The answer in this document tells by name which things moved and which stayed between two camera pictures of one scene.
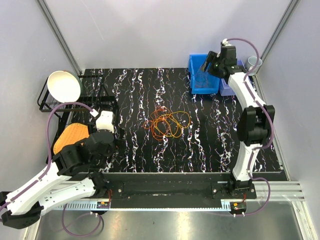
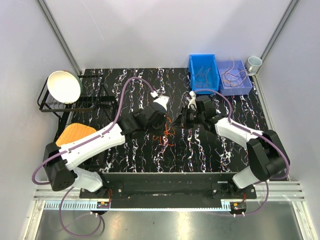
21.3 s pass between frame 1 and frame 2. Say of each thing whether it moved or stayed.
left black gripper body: moved
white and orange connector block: moved
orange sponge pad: stayed
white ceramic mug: stayed
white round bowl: stayed
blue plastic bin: stayed
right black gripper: moved
